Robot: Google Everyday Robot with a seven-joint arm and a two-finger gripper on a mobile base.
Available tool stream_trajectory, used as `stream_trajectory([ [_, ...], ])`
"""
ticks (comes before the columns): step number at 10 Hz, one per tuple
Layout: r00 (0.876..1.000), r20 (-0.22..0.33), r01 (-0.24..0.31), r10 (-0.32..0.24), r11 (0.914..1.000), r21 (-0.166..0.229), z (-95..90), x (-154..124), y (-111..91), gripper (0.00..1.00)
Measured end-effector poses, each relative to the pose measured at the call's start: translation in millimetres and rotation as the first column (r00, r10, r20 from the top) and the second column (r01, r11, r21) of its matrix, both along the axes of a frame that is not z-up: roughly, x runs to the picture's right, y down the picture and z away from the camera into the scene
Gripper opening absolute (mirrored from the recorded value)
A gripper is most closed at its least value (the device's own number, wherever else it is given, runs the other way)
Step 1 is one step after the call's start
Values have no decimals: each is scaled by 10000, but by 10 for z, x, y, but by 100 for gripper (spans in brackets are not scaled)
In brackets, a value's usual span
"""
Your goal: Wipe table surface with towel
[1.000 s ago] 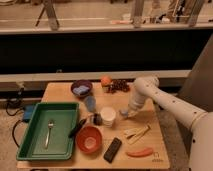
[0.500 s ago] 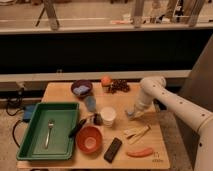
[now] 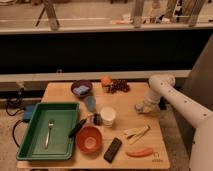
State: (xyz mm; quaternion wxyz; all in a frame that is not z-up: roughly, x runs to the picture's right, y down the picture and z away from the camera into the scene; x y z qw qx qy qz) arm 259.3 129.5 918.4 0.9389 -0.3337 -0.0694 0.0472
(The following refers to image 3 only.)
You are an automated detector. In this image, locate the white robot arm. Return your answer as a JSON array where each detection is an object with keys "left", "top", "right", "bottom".
[{"left": 142, "top": 74, "right": 213, "bottom": 171}]

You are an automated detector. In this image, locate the dark grapes bunch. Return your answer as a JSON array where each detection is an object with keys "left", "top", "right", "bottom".
[{"left": 109, "top": 79, "right": 130, "bottom": 93}]

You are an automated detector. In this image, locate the white paper cup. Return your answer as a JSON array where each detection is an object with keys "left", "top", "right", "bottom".
[{"left": 100, "top": 107, "right": 116, "bottom": 127}]

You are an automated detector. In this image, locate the orange fruit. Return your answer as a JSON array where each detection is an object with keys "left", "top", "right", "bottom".
[{"left": 101, "top": 76, "right": 112, "bottom": 86}]

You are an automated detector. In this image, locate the small dark can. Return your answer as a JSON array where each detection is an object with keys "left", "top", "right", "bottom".
[{"left": 93, "top": 113, "right": 102, "bottom": 125}]

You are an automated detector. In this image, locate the blue plastic cup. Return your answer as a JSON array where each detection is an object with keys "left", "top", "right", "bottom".
[{"left": 84, "top": 96, "right": 96, "bottom": 112}]

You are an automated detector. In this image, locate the black remote control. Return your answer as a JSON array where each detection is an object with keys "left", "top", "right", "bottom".
[{"left": 104, "top": 138, "right": 122, "bottom": 163}]

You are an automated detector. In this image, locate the orange bowl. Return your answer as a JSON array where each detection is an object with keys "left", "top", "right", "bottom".
[{"left": 75, "top": 126, "right": 102, "bottom": 154}]

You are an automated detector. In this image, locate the purple bowl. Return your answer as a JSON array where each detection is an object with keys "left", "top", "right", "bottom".
[{"left": 71, "top": 80, "right": 93, "bottom": 98}]

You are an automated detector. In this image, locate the silver fork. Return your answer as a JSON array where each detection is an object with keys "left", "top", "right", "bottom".
[{"left": 44, "top": 120, "right": 54, "bottom": 149}]

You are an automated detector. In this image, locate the green plastic tray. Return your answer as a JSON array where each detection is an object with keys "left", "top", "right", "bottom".
[{"left": 16, "top": 102, "right": 79, "bottom": 161}]

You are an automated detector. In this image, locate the blue power box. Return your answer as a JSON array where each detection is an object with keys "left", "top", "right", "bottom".
[{"left": 23, "top": 105, "right": 35, "bottom": 123}]

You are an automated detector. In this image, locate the black cable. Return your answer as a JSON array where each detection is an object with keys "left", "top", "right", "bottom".
[{"left": 5, "top": 87, "right": 26, "bottom": 148}]

